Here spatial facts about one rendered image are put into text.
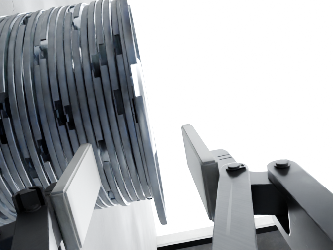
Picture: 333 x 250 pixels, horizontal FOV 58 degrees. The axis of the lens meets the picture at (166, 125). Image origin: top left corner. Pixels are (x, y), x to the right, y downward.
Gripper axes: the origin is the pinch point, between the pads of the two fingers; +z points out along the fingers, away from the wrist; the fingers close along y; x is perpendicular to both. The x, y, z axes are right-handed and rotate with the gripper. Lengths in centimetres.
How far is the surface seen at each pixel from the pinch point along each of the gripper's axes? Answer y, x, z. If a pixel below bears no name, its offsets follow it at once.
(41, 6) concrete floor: -24, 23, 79
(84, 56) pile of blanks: -4.5, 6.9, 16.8
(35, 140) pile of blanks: -11.0, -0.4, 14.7
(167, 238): -11, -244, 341
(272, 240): 126, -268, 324
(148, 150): 0.4, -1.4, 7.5
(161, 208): 0.4, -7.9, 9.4
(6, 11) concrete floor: -24, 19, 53
